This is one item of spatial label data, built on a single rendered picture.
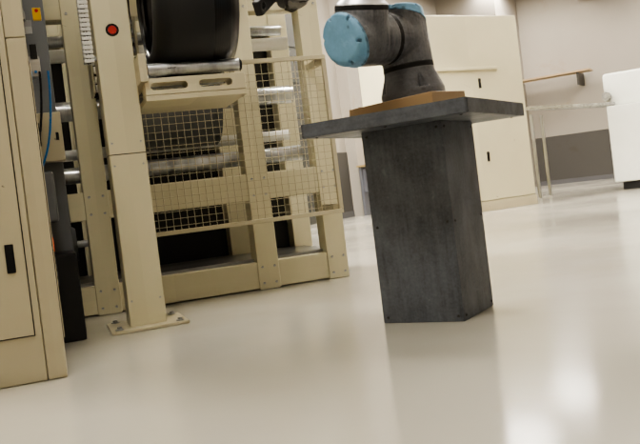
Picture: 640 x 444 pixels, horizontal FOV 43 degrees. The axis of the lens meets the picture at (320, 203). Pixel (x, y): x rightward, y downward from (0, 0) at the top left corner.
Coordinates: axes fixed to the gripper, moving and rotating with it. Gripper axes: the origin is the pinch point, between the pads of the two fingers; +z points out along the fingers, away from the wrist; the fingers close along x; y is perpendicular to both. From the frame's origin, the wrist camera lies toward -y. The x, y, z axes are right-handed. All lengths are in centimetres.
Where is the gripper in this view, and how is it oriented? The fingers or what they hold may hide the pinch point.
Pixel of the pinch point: (302, 1)
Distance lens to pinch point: 240.4
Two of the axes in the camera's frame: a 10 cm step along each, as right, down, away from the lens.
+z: 6.0, 3.2, -7.3
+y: 7.4, -5.6, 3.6
